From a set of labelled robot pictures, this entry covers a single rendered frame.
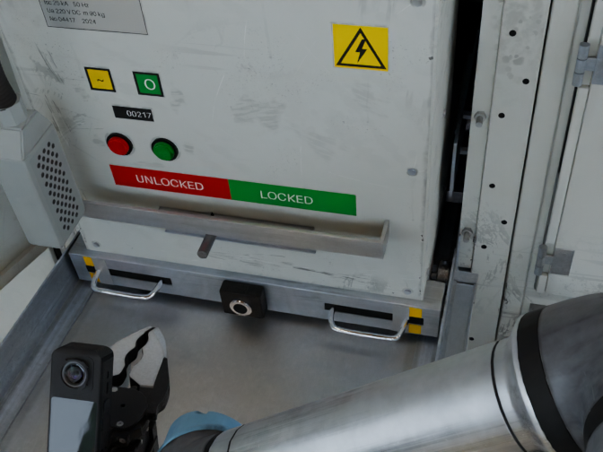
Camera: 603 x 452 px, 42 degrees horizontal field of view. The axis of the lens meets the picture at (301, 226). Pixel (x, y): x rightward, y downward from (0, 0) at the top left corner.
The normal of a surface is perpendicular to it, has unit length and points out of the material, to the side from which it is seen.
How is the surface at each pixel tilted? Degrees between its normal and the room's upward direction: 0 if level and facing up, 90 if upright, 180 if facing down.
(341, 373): 0
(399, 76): 93
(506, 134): 90
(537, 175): 90
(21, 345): 90
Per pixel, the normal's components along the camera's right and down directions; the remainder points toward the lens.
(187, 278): -0.26, 0.70
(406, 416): -0.64, -0.29
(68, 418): -0.18, 0.06
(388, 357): -0.06, -0.74
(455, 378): -0.64, -0.57
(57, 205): 0.96, 0.13
